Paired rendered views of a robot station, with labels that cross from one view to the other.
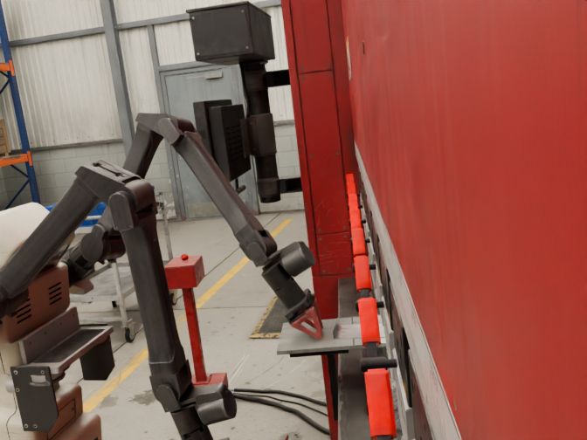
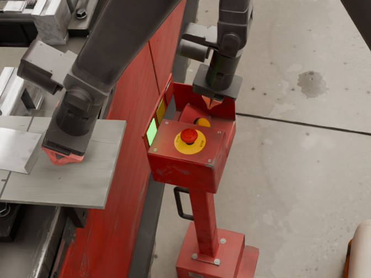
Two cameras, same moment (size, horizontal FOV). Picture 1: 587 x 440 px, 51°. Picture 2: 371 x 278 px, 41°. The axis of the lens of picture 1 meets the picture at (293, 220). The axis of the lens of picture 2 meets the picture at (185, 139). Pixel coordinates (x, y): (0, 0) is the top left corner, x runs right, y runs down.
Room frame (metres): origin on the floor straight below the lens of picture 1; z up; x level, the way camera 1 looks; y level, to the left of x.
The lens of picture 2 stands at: (1.91, 0.27, 1.68)
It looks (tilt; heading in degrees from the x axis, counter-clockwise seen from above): 52 degrees down; 189
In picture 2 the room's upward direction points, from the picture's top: 9 degrees counter-clockwise
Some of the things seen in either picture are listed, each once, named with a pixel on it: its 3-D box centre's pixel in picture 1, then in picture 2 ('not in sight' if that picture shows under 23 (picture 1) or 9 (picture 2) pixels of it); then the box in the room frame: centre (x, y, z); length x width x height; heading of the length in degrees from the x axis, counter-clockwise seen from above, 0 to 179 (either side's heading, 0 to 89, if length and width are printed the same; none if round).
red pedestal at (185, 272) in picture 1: (193, 329); not in sight; (3.13, 0.60, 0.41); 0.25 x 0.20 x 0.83; 85
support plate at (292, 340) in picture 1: (333, 333); (43, 158); (1.41, -0.07, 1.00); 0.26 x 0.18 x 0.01; 85
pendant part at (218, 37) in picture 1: (245, 113); not in sight; (2.69, 0.15, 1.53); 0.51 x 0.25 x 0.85; 170
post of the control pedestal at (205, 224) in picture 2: not in sight; (203, 209); (1.16, 0.17, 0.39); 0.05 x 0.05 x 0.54; 75
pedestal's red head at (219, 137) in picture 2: not in sight; (192, 133); (1.16, 0.17, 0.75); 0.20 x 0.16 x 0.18; 165
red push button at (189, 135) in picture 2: not in sight; (189, 138); (1.21, 0.17, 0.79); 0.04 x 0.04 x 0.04
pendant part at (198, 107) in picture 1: (226, 141); not in sight; (2.65, 0.25, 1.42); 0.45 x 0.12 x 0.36; 170
